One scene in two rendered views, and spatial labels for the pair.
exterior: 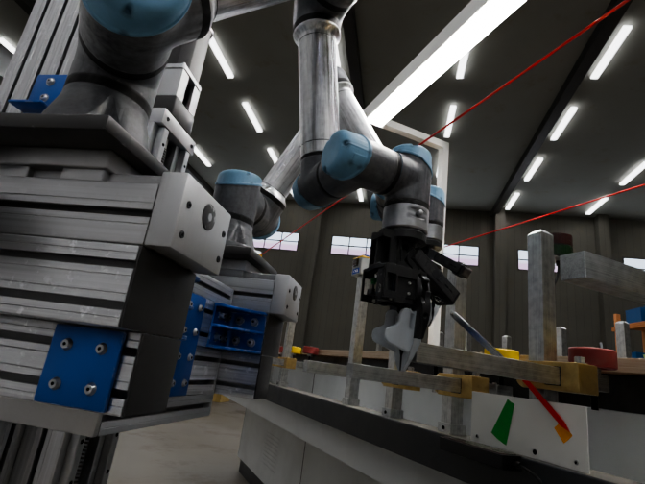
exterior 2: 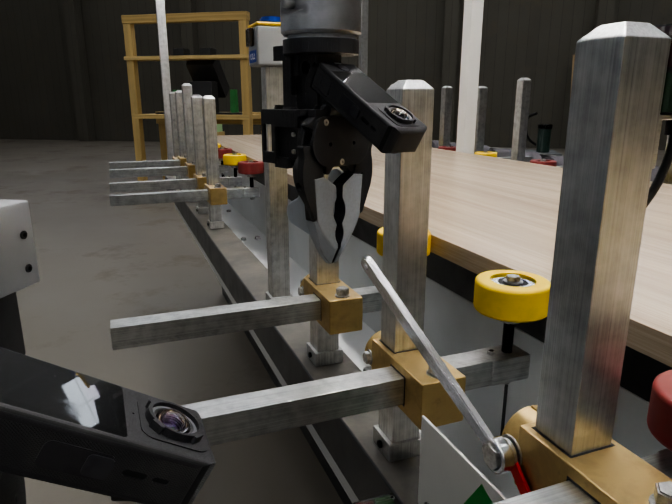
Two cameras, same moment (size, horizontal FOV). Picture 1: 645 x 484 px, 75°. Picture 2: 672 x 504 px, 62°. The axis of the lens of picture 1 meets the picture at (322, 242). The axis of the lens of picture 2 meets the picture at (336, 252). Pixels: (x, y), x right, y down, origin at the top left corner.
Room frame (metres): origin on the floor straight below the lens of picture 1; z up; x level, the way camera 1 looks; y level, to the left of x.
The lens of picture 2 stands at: (0.48, -0.29, 1.10)
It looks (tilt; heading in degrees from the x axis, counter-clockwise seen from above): 15 degrees down; 0
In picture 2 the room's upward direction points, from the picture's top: straight up
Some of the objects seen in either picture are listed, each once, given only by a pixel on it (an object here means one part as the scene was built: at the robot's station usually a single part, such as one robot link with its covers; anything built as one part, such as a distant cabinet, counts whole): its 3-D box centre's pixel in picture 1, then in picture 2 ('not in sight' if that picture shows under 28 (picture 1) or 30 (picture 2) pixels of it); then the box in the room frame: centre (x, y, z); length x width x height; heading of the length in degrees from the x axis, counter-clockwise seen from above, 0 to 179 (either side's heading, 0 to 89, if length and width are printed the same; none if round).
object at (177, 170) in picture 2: not in sight; (170, 171); (2.61, 0.35, 0.83); 0.44 x 0.03 x 0.04; 112
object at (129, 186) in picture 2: not in sight; (178, 184); (2.38, 0.26, 0.81); 0.44 x 0.03 x 0.04; 112
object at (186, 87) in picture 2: not in sight; (190, 147); (2.68, 0.29, 0.91); 0.04 x 0.04 x 0.48; 22
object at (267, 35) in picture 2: (364, 268); (272, 47); (1.53, -0.17, 1.18); 0.07 x 0.07 x 0.08; 22
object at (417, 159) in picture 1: (407, 181); not in sight; (0.65, -0.13, 1.13); 0.09 x 0.08 x 0.11; 119
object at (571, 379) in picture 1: (554, 376); (596, 486); (0.80, -0.46, 0.84); 0.14 x 0.06 x 0.05; 22
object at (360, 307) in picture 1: (357, 338); (275, 191); (1.53, -0.17, 0.92); 0.05 x 0.05 x 0.45; 22
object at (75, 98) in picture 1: (100, 128); not in sight; (0.55, 0.34, 1.09); 0.15 x 0.15 x 0.10
